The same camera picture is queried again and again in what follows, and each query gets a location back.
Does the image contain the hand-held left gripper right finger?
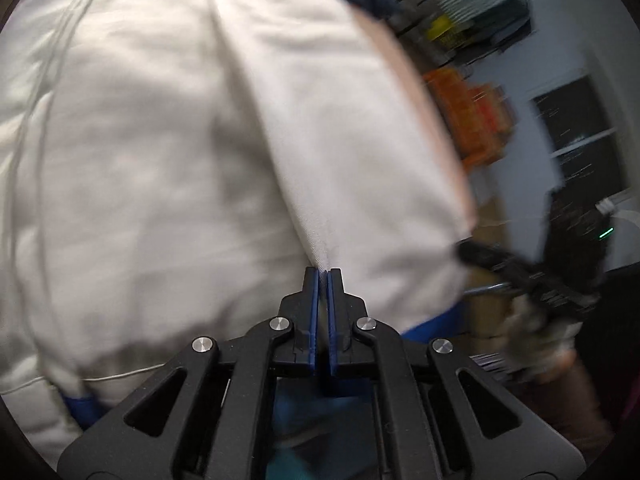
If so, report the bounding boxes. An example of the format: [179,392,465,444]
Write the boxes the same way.
[325,268,586,480]

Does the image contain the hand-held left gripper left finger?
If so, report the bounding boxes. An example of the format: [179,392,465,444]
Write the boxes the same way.
[57,267,321,480]

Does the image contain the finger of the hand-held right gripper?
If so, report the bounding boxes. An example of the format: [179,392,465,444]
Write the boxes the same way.
[457,241,531,286]

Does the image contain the white and blue work jacket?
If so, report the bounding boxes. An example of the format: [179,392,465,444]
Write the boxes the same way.
[0,0,476,453]

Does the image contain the person's right forearm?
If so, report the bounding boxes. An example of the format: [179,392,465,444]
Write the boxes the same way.
[520,355,616,461]

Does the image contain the black clothes rack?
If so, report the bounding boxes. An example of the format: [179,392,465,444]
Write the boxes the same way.
[395,0,533,68]

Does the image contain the hanging dark clothes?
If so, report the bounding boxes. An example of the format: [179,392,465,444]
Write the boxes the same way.
[470,0,531,46]

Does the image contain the person's right hand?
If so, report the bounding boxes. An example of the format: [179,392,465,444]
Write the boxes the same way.
[500,292,581,381]

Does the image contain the person's dark clothing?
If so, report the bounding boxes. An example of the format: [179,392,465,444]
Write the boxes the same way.
[580,265,640,426]

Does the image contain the dark window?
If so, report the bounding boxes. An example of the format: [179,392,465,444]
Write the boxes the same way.
[530,75,633,201]

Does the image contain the tan blanket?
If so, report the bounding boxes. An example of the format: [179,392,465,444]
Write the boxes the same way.
[350,5,478,226]

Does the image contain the orange crate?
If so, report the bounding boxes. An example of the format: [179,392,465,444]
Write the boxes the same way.
[422,67,516,171]

